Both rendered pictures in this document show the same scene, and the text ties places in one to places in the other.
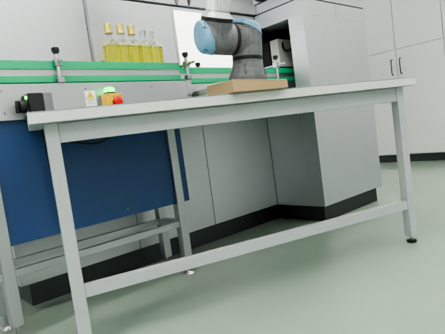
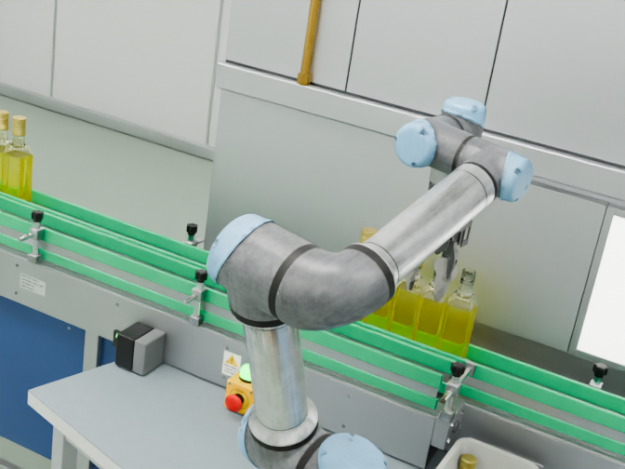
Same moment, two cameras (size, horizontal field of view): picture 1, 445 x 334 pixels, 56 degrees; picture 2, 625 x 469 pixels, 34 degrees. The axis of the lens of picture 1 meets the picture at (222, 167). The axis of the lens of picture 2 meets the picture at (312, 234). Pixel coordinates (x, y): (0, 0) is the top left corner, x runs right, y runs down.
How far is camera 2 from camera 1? 2.12 m
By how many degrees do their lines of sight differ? 65
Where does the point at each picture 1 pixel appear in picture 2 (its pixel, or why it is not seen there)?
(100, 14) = (413, 187)
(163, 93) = (370, 416)
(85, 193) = not seen: outside the picture
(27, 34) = (281, 184)
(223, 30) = (260, 454)
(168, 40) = (565, 279)
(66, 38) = (342, 208)
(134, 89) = (312, 384)
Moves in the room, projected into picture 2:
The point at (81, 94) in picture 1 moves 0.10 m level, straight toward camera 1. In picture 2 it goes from (219, 353) to (180, 362)
